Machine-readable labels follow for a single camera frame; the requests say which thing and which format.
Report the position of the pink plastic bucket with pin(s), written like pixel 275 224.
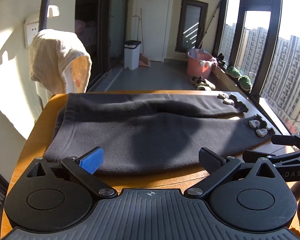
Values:
pixel 200 63

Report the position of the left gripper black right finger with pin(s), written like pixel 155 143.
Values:
pixel 221 170

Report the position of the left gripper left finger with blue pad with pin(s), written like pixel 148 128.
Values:
pixel 83 168

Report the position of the green potted plant far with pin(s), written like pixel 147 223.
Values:
pixel 233 72

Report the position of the slippers on floor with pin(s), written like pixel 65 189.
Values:
pixel 202 84

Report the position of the dark grey knit pants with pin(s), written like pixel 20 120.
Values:
pixel 147 133

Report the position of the green potted plant near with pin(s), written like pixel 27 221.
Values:
pixel 245 83

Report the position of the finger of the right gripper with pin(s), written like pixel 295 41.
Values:
pixel 250 156
pixel 288 140

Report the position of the white wall socket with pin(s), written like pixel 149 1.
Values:
pixel 30 31

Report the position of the cream towel on chair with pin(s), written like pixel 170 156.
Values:
pixel 59 61

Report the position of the broom handle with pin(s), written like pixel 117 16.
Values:
pixel 140 30

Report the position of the pink dustpan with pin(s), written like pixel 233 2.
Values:
pixel 144 61

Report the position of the white trash bin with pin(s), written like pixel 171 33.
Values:
pixel 131 54

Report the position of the green potted plant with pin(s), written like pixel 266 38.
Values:
pixel 233 72
pixel 245 83

